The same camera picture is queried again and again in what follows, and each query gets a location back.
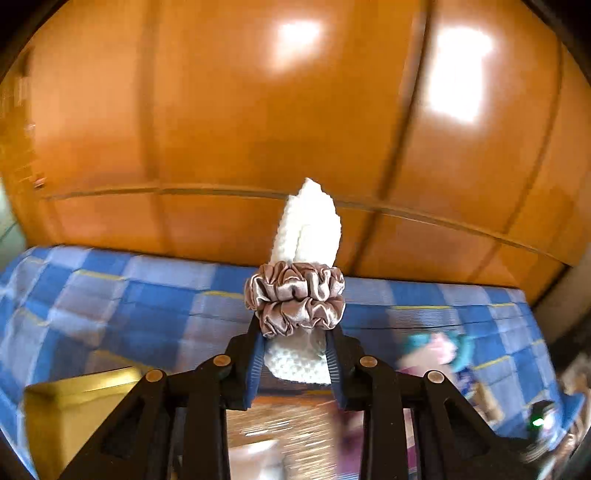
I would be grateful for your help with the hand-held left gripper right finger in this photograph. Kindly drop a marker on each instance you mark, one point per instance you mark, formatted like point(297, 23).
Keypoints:
point(333, 369)

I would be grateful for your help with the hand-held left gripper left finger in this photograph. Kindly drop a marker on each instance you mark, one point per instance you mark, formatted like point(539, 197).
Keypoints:
point(255, 364)

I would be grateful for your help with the taupe satin scrunchie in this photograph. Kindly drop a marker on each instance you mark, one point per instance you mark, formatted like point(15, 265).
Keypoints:
point(295, 297)

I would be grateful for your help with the white knitted cloth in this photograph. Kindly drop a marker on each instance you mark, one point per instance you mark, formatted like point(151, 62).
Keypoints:
point(307, 221)

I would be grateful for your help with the teal and pink soft toy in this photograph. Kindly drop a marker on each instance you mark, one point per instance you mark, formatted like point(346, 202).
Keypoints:
point(434, 350)

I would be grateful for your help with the blue plaid bed sheet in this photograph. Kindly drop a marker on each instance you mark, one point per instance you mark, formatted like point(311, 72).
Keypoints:
point(115, 309)

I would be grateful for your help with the gold box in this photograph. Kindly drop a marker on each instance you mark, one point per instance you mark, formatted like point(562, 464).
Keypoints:
point(69, 410)

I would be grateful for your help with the wooden wardrobe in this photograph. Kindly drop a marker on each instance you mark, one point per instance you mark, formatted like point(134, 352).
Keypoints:
point(231, 106)

